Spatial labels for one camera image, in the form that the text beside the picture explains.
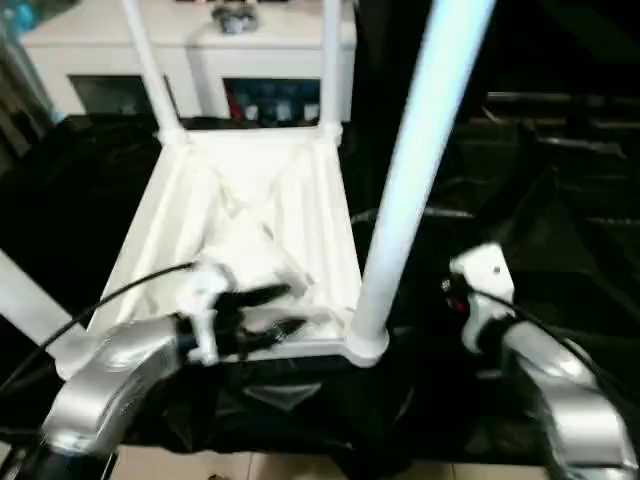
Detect light blue plastic film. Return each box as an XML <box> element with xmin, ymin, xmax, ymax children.
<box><xmin>0</xmin><ymin>0</ymin><xmax>43</xmax><ymax>41</ymax></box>

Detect white cabinet with glass doors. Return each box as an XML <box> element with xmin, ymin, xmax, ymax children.
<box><xmin>18</xmin><ymin>0</ymin><xmax>357</xmax><ymax>123</ymax></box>

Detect white plastic table top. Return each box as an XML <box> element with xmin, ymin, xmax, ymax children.
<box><xmin>54</xmin><ymin>125</ymin><xmax>393</xmax><ymax>383</ymax></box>

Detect black bench with silver rail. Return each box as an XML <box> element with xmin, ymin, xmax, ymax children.
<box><xmin>484</xmin><ymin>90</ymin><xmax>640</xmax><ymax>153</ymax></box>

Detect dark crumpled bundle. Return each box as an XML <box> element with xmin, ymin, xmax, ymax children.
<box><xmin>211</xmin><ymin>2</ymin><xmax>260</xmax><ymax>34</ymax></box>

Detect black plastic mat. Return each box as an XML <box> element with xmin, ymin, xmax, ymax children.
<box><xmin>0</xmin><ymin>105</ymin><xmax>640</xmax><ymax>466</ymax></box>

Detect white plastic table leg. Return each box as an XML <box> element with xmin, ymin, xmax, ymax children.
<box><xmin>344</xmin><ymin>0</ymin><xmax>499</xmax><ymax>367</ymax></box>
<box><xmin>120</xmin><ymin>0</ymin><xmax>187</xmax><ymax>147</ymax></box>
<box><xmin>0</xmin><ymin>250</ymin><xmax>87</xmax><ymax>349</ymax></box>
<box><xmin>317</xmin><ymin>0</ymin><xmax>347</xmax><ymax>143</ymax></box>

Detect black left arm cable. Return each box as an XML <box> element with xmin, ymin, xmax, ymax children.
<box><xmin>0</xmin><ymin>262</ymin><xmax>201</xmax><ymax>393</ymax></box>

